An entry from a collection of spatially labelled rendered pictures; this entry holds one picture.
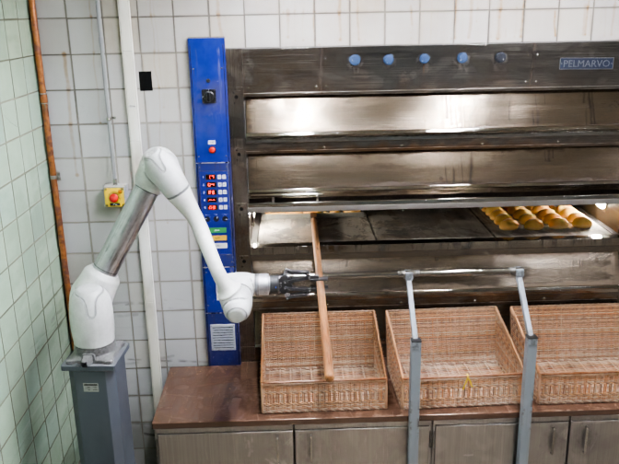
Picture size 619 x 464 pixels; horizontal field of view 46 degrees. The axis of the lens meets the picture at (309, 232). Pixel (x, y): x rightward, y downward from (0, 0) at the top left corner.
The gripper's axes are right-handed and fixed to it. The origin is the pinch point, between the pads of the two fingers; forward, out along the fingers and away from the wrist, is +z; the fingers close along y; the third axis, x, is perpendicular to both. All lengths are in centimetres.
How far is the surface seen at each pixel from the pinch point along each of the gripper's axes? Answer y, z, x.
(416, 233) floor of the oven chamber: 1, 51, -68
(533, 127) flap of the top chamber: -54, 100, -49
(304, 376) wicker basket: 60, -7, -34
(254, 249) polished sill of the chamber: 2, -29, -52
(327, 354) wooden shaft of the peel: -1, 0, 67
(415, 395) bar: 49, 39, 7
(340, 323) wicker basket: 40, 11, -48
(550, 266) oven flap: 15, 114, -54
